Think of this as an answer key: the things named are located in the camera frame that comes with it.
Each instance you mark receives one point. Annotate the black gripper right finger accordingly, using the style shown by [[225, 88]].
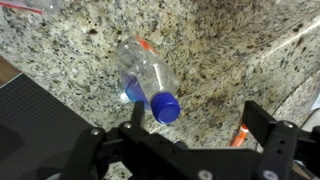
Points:
[[283, 150]]

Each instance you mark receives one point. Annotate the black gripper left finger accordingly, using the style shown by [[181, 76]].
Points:
[[140, 150]]

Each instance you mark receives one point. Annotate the orange marker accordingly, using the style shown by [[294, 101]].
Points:
[[240, 135]]

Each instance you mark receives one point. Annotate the dark grey floor mat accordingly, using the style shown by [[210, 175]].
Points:
[[33, 133]]

